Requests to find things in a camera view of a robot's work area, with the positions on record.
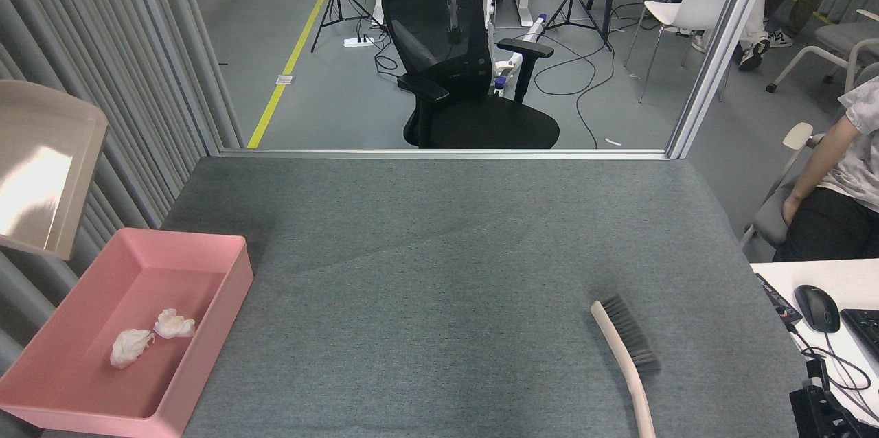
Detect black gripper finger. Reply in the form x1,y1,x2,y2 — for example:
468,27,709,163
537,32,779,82
790,358,859,438

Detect beige hand brush black bristles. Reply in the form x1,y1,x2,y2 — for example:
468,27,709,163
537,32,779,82
591,295,661,438

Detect white paper ball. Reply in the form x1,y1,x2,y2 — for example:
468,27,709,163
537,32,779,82
153,308,196,340
109,329,156,369

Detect beige plastic dustpan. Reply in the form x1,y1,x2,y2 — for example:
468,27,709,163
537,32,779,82
0,80,109,261

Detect pink plastic bin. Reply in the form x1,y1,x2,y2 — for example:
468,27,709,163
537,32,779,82
0,227,255,438

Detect black keyboard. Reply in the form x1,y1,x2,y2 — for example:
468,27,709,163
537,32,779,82
839,308,879,360

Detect black computer mouse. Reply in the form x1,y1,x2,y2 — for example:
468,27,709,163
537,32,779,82
794,285,841,334

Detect flat black device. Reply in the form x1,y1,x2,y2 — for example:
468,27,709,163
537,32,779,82
755,273,803,327

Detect white side desk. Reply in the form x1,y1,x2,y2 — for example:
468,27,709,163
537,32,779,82
750,260,879,438

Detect white plastic chair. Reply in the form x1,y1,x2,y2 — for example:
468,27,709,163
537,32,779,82
624,0,737,104

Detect white stand on wheels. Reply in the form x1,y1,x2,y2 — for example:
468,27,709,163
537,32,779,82
477,0,550,95

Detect black mesh office chair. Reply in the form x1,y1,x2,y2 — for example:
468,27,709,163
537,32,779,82
381,0,560,149

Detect grey curtain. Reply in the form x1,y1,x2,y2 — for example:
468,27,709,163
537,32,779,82
0,0,244,377

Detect black desk cable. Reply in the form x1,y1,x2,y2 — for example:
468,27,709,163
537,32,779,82
786,321,879,422

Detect black floor cable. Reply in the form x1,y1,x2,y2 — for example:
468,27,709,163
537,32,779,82
532,33,619,149
373,30,406,80

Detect silver frame rail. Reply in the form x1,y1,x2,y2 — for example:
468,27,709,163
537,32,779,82
220,148,670,161

